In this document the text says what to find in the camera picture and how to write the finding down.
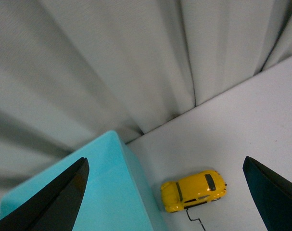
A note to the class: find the yellow beetle toy car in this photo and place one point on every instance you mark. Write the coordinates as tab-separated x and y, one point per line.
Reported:
197	189

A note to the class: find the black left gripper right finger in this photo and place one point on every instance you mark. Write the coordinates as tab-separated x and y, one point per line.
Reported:
271	193

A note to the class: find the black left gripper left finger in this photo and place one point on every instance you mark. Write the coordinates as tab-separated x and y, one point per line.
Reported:
55	207

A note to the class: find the turquoise plastic storage tray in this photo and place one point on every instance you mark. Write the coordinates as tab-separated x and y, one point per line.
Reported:
117	196

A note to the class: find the white pleated curtain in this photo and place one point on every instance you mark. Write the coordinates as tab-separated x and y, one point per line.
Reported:
71	70

